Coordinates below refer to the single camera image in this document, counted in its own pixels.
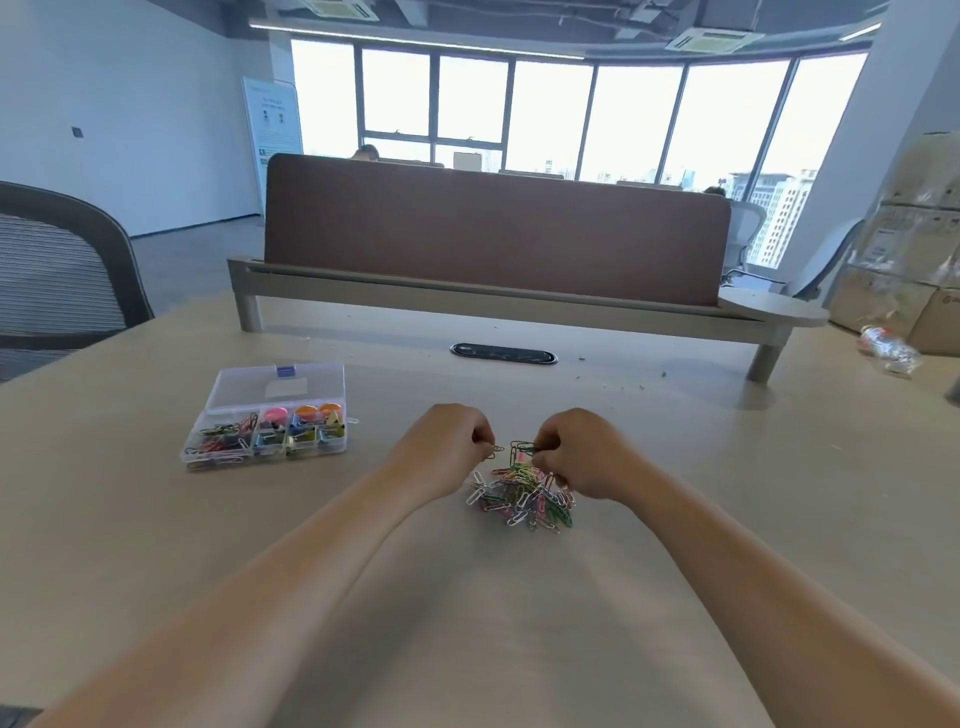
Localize person's left hand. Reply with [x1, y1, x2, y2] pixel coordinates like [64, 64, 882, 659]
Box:
[387, 403, 498, 505]

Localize person's right hand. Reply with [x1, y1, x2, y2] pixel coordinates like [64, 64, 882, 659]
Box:
[529, 408, 655, 504]

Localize person's right forearm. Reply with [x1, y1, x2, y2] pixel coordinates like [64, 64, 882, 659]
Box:
[600, 474, 960, 728]

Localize person's left forearm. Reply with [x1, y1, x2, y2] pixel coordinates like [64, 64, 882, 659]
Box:
[30, 459, 451, 728]

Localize pile of colourful paper clips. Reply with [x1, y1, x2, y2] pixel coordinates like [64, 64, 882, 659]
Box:
[465, 459, 577, 535]

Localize brown desk divider panel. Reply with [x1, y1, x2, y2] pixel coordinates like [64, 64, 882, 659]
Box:
[264, 153, 732, 307]

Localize clear plastic organizer box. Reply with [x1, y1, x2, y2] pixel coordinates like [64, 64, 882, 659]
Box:
[179, 363, 360, 471]

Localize white office chair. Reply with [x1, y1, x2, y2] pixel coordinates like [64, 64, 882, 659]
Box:
[721, 199, 769, 276]

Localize window frames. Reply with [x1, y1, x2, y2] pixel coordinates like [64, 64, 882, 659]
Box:
[289, 37, 871, 270]

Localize crumpled clear plastic bottle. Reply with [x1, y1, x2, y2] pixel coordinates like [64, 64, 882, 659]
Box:
[858, 324, 923, 376]

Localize white roll-up banner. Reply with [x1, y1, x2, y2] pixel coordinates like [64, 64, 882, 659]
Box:
[240, 75, 305, 219]

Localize stack of cardboard boxes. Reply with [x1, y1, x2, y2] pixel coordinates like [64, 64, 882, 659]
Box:
[828, 132, 960, 357]

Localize ceiling air conditioner vent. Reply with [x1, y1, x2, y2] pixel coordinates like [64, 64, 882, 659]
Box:
[300, 0, 381, 22]
[665, 27, 766, 55]

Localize black mesh office chair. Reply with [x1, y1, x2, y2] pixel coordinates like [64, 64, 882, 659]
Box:
[0, 180, 156, 385]

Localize black cable grommet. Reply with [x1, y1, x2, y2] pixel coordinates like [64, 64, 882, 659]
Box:
[450, 342, 559, 367]

